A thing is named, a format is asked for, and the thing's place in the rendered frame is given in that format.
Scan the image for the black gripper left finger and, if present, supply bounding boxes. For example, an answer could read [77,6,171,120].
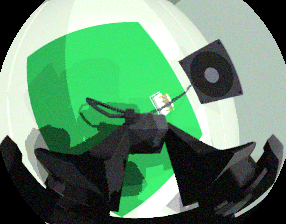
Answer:
[34,123,130,212]

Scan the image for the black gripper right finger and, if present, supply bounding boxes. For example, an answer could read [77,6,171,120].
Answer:
[164,123,256,206]

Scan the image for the green circuit board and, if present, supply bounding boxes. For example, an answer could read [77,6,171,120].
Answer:
[26,22,203,217]

